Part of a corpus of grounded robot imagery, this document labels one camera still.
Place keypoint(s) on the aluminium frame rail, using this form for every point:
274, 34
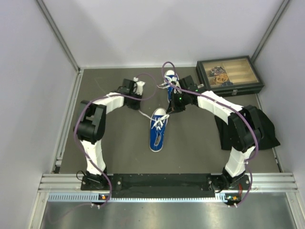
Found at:
261, 182

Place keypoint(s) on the black cloth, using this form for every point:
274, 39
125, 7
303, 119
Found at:
267, 128

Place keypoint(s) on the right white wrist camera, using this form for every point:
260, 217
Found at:
175, 81

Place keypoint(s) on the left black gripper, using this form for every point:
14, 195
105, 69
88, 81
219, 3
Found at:
136, 106

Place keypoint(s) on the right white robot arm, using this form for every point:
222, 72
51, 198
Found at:
218, 106

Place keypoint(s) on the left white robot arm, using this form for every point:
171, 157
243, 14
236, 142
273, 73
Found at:
90, 128

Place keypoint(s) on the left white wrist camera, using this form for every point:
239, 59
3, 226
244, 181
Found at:
138, 86

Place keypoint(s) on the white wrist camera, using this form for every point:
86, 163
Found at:
138, 86
175, 81

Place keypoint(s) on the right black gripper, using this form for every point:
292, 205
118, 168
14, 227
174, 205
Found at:
173, 107

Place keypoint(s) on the black glass-lid jewelry box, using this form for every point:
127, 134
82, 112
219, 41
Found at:
229, 76

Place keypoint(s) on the blue sneaker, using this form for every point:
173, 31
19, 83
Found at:
158, 123
166, 85

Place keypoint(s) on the grey slotted cable duct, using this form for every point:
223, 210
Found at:
100, 198

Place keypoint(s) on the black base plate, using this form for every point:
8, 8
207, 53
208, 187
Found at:
172, 185

